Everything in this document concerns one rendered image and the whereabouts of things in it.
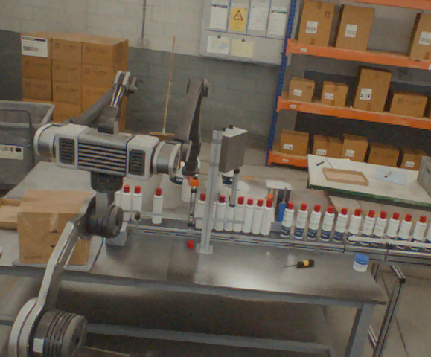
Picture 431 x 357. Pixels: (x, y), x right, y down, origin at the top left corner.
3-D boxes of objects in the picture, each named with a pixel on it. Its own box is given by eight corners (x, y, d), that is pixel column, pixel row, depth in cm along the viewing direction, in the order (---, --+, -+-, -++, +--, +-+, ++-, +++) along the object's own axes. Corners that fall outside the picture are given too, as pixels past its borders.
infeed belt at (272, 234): (339, 243, 267) (341, 237, 265) (343, 251, 259) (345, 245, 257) (51, 215, 261) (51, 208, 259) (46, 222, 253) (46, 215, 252)
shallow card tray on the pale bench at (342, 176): (362, 175, 390) (362, 171, 389) (368, 186, 368) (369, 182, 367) (321, 170, 391) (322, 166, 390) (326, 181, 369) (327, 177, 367)
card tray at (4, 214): (53, 209, 269) (53, 203, 268) (37, 230, 245) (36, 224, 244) (1, 204, 268) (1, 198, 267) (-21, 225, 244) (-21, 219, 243)
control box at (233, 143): (243, 166, 240) (248, 130, 233) (225, 173, 227) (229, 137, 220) (227, 160, 245) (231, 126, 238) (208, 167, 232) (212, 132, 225)
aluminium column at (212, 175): (208, 247, 249) (222, 127, 224) (208, 251, 245) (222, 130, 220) (200, 246, 249) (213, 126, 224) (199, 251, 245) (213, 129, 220)
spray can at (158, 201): (161, 220, 261) (164, 187, 253) (160, 224, 256) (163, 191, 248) (152, 219, 261) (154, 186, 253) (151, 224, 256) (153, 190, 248)
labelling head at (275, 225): (281, 222, 275) (289, 182, 265) (284, 232, 263) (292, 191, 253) (258, 219, 274) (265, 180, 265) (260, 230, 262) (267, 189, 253)
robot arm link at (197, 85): (187, 66, 215) (208, 70, 215) (190, 81, 228) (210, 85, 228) (163, 153, 202) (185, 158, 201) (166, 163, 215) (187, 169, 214)
